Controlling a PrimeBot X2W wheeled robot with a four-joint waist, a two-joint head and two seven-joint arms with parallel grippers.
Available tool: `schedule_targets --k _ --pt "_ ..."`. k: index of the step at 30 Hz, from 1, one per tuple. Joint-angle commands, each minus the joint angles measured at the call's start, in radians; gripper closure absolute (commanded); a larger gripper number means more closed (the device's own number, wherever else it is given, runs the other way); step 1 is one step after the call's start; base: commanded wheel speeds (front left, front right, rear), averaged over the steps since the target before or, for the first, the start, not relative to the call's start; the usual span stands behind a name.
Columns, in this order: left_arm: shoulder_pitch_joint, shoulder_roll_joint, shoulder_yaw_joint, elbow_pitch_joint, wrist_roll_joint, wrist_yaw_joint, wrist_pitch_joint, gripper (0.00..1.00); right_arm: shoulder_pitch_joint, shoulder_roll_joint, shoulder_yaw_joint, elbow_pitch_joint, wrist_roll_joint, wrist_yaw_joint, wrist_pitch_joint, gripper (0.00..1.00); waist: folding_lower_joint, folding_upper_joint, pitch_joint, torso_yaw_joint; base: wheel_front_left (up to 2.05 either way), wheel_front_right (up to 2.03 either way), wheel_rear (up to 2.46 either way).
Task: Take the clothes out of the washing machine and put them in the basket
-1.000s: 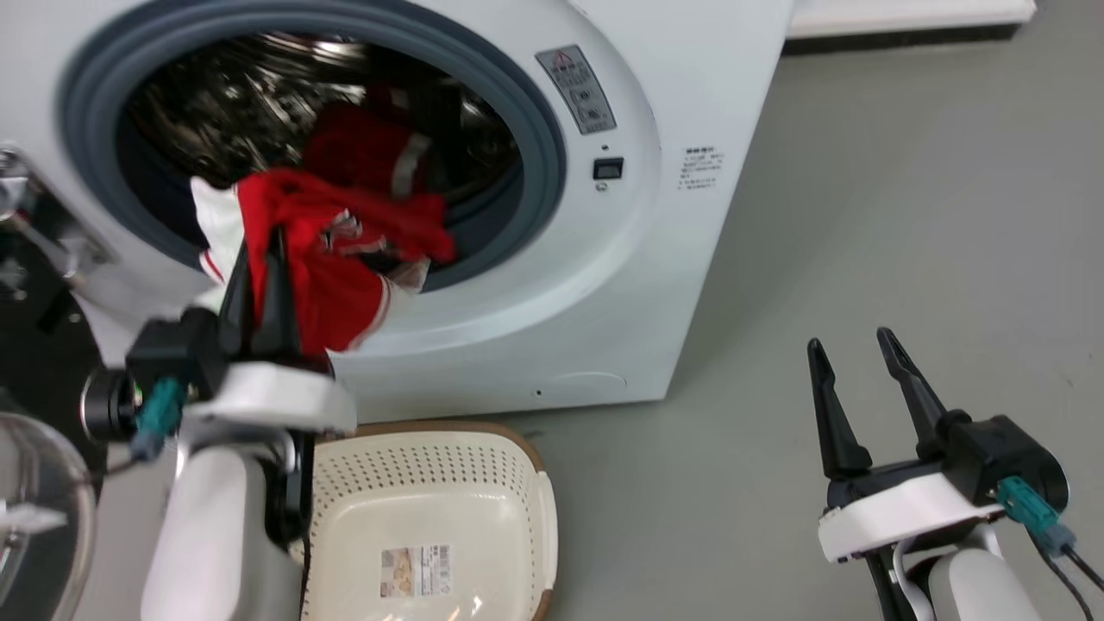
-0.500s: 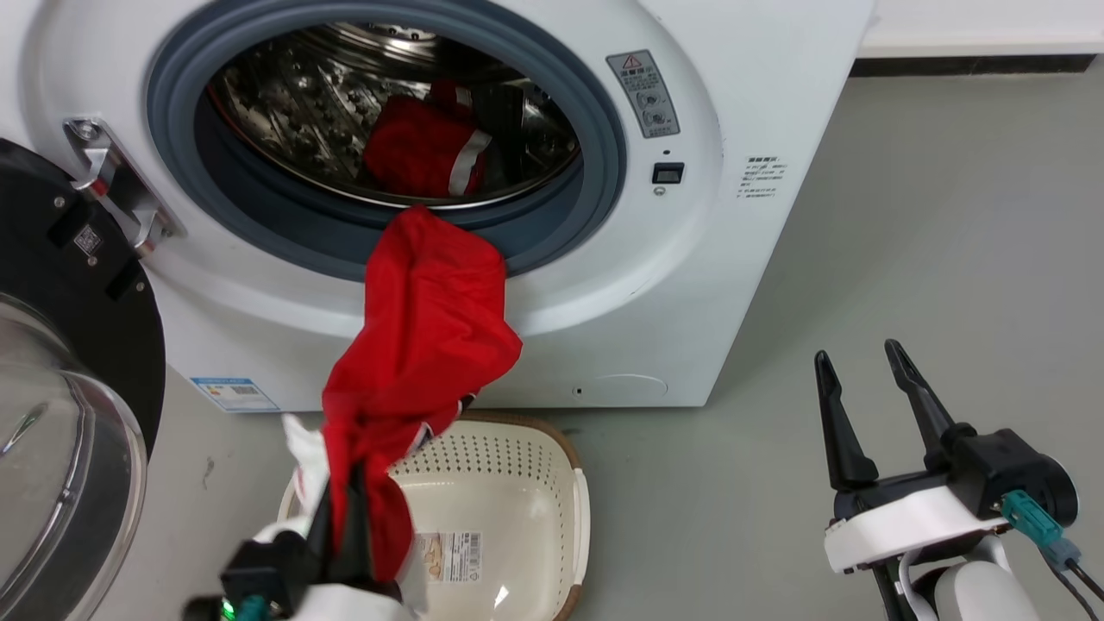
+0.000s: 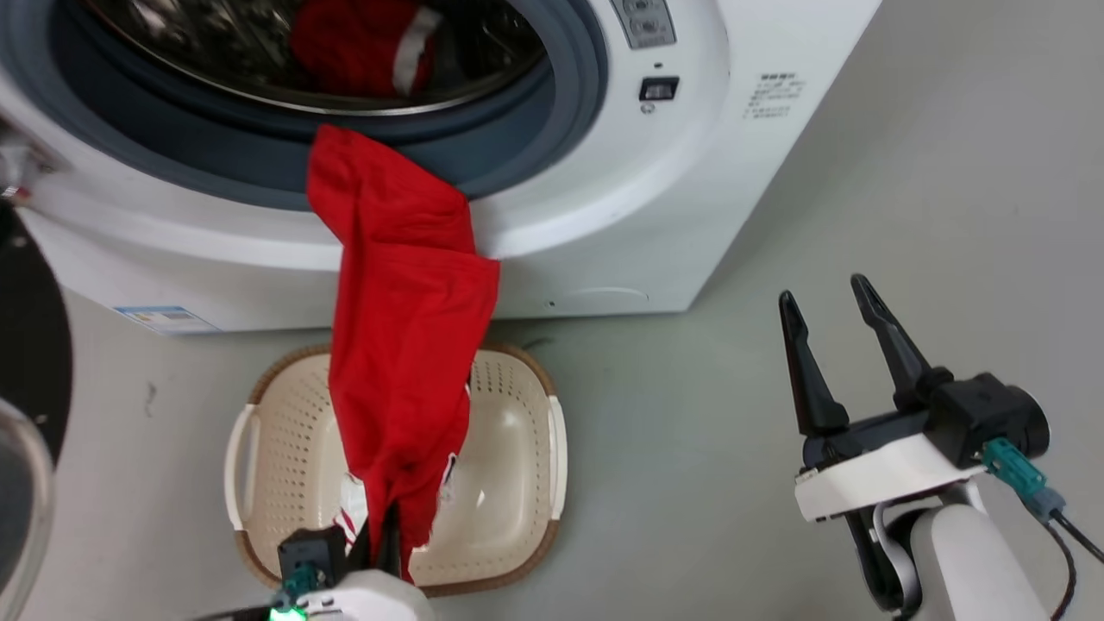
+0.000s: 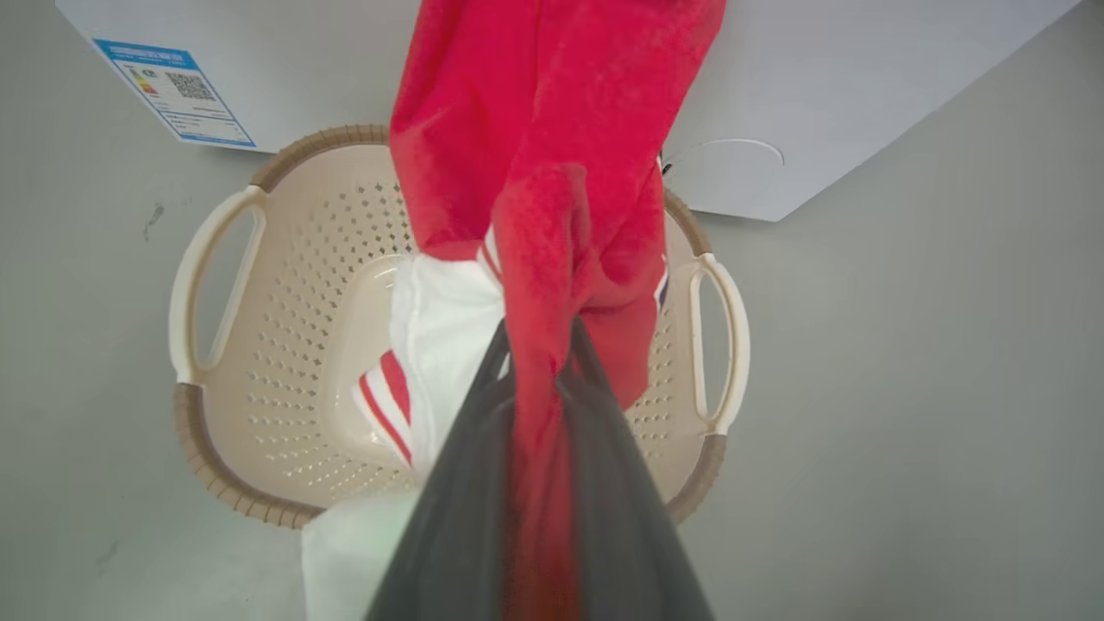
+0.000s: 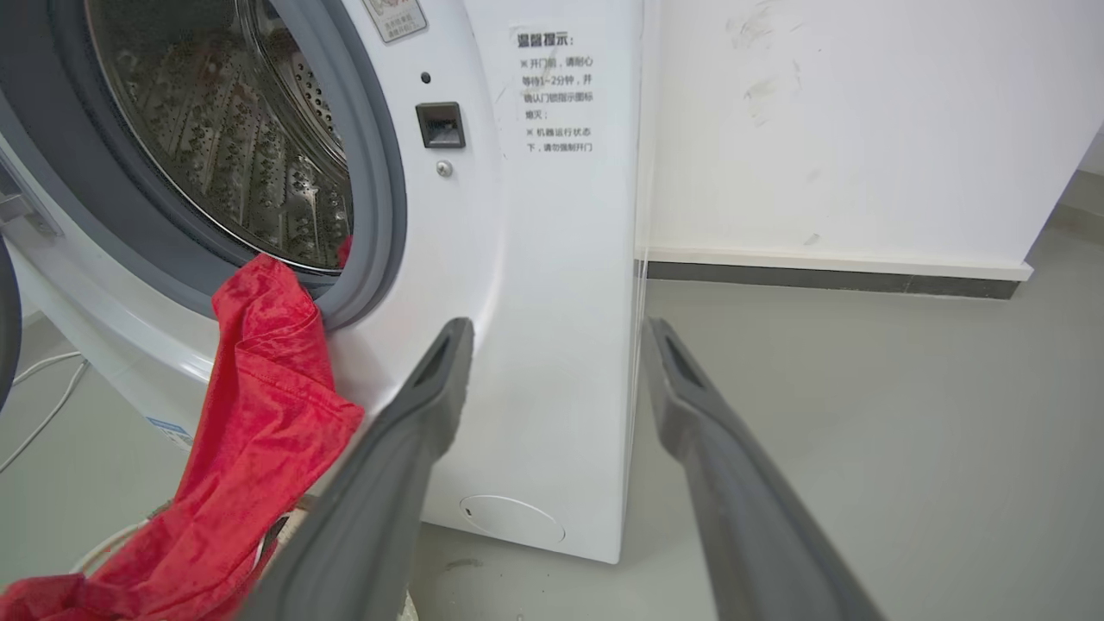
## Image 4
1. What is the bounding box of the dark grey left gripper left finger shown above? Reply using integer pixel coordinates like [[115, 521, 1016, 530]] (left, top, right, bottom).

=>
[[366, 318, 518, 621]]

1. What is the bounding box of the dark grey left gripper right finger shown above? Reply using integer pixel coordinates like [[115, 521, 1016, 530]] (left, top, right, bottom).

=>
[[554, 316, 715, 621]]

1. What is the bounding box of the red and white garment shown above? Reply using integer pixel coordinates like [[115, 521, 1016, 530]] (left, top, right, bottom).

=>
[[301, 0, 727, 621]]

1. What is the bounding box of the beige plastic laundry basket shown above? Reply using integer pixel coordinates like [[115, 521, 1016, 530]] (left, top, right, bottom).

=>
[[169, 124, 751, 530]]

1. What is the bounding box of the white washing machine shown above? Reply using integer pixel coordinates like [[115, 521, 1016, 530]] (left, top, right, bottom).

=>
[[55, 0, 1084, 223]]

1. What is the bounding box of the blue energy label sticker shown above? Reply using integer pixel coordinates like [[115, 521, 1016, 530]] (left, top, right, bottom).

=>
[[92, 38, 257, 149]]

